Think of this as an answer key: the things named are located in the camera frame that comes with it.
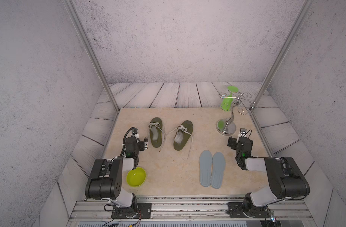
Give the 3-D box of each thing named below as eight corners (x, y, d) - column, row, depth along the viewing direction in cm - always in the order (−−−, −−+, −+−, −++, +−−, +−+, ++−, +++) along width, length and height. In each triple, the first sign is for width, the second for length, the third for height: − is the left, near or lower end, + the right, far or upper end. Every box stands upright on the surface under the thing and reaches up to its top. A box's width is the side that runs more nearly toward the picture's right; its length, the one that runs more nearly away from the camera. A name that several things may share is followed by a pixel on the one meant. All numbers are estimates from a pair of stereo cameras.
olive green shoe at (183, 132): (169, 146, 100) (168, 140, 94) (185, 122, 114) (185, 115, 109) (180, 152, 97) (180, 146, 91) (195, 126, 111) (196, 120, 106)
